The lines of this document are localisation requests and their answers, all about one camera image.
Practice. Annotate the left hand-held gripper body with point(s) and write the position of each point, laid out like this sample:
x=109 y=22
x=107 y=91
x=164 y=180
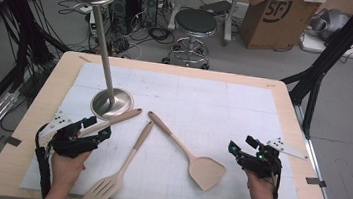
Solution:
x=72 y=141

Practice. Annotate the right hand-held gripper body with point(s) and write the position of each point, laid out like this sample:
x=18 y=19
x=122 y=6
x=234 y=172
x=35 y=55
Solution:
x=261 y=164

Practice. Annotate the beige perforated skimmer spoon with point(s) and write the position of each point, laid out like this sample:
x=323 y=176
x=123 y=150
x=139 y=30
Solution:
x=118 y=118

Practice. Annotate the beige slotted spatula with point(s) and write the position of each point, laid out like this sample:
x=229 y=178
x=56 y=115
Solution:
x=132 y=155

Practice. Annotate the beige solid spatula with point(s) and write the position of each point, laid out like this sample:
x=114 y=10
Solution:
x=204 y=173

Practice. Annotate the metal utensil stand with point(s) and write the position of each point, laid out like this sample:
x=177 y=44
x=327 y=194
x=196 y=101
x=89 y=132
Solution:
x=104 y=37

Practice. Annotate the person's right hand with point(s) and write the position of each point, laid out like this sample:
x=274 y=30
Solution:
x=259 y=191

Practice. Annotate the person's left hand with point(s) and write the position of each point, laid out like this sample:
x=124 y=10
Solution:
x=67 y=169

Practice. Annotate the black tape strip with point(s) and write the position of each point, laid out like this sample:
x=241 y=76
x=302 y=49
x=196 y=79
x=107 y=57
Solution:
x=316 y=182
x=10 y=141

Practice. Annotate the brown cardboard box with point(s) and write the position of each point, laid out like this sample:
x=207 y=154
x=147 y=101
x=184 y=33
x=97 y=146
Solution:
x=273 y=23

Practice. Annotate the black round stool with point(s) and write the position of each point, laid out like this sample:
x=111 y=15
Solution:
x=196 y=21

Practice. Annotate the grey bag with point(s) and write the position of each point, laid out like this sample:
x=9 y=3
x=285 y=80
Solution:
x=330 y=24

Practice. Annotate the white metal stand frame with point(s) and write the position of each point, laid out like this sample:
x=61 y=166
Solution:
x=230 y=18

